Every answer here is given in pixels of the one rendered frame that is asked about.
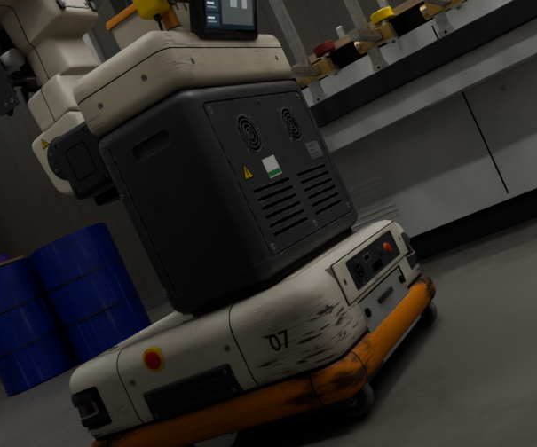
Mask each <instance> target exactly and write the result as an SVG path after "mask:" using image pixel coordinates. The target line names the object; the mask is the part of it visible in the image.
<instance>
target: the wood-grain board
mask: <svg viewBox="0 0 537 447"><path fill-rule="evenodd" d="M421 2H423V0H408V1H406V2H404V3H403V4H401V5H399V6H397V7H396V8H394V9H392V11H393V13H394V16H393V17H392V18H391V20H392V19H393V18H395V17H397V16H399V15H400V14H401V13H403V12H406V11H407V10H409V9H411V8H413V7H415V6H416V5H418V4H420V3H421ZM368 25H369V27H370V29H375V28H377V27H379V26H381V25H382V24H380V25H377V26H375V25H374V24H373V21H370V22H369V23H368ZM350 42H351V39H350V37H349V35H346V36H345V37H343V38H341V39H339V40H337V41H336V42H334V45H335V47H336V49H335V51H336V50H338V49H340V48H342V47H343V46H345V45H346V44H348V43H350ZM332 52H334V51H332ZM332 52H330V53H332ZM308 58H309V60H310V62H311V64H312V63H314V62H316V61H318V60H320V58H321V57H320V58H316V56H315V54H312V55H311V56H310V57H308Z"/></svg>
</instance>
